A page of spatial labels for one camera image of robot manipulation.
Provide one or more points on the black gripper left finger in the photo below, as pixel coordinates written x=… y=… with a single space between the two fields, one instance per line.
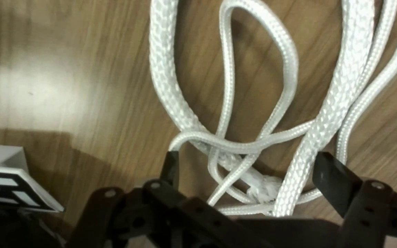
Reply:
x=162 y=214

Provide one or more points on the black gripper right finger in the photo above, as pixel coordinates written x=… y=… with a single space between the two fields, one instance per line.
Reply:
x=373 y=214

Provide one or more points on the black white fiducial tag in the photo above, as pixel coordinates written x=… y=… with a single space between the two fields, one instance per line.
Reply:
x=6 y=180

